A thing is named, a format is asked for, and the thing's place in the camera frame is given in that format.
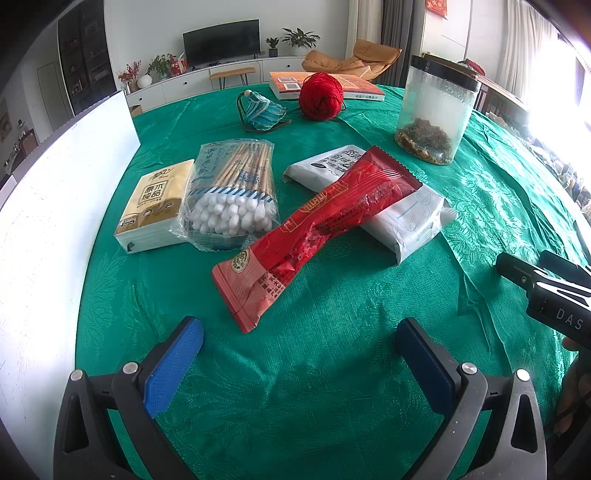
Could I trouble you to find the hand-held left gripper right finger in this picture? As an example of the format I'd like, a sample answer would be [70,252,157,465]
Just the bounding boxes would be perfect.
[396,318,548,480]

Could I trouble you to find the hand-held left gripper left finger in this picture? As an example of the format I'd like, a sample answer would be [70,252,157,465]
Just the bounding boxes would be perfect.
[53,316,205,480]

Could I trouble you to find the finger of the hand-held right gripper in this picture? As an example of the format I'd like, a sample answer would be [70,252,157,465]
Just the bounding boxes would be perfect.
[538,250,591,283]
[496,252,541,291]

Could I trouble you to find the white box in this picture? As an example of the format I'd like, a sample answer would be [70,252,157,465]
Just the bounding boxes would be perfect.
[0,89,141,462]

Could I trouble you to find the person's right hand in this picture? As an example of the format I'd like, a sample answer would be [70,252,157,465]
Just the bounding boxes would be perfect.
[554,339,591,437]

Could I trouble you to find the pile of assorted clutter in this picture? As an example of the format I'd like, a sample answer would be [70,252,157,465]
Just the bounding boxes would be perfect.
[526,134,591,208]

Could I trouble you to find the green patterned tablecloth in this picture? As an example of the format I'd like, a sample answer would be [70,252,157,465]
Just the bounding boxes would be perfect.
[76,83,591,480]

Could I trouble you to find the white wet wipes pack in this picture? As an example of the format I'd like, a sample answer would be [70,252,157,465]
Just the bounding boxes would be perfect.
[283,145,459,265]

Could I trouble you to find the yellow tissue pack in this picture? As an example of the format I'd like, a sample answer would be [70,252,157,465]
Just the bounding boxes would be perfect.
[114,159,197,254]

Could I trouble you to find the cotton swab pack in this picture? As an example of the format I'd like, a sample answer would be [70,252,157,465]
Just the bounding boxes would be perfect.
[168,140,281,252]

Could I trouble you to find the red snack packet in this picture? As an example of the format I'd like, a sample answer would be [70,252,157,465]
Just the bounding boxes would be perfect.
[211,145,423,334]

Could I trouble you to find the clear jar with black lid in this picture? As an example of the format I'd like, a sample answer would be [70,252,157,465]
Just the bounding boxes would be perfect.
[394,54,481,166]

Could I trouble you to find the white sheer curtain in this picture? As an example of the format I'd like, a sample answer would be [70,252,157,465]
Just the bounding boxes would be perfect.
[503,0,536,104]

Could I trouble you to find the orange book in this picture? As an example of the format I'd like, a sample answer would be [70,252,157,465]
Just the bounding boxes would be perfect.
[269,71,386,102]

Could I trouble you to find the orange lounge chair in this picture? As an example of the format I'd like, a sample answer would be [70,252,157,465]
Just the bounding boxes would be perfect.
[302,39,402,84]

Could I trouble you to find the red yarn ball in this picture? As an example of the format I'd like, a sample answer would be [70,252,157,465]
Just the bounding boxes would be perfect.
[298,72,345,121]

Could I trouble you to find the grey curtain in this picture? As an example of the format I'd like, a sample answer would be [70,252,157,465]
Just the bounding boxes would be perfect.
[381,0,419,86]

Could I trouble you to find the white television cabinet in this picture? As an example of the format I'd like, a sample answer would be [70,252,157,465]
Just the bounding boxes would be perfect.
[124,55,310,109]

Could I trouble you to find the white standing air conditioner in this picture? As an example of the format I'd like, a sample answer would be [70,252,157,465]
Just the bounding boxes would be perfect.
[347,0,384,44]

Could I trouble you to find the red flower arrangement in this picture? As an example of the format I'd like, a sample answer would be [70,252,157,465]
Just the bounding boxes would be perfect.
[117,61,141,93]

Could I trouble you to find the white door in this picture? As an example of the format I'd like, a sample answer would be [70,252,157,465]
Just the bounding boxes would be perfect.
[37,65,63,130]

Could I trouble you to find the wooden bench with metal legs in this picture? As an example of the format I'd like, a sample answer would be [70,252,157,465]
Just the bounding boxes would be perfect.
[209,67,256,90]

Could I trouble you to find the bushy green potted plant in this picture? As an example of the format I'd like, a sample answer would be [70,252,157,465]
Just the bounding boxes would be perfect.
[148,54,171,79]

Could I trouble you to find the large green potted plant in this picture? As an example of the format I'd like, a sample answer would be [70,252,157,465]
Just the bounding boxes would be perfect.
[281,28,321,57]

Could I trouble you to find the dark glass display cabinet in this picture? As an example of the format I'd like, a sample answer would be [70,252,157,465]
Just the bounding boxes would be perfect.
[58,0,117,116]

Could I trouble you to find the black television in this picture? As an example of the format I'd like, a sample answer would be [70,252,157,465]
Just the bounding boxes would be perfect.
[182,19,260,68]

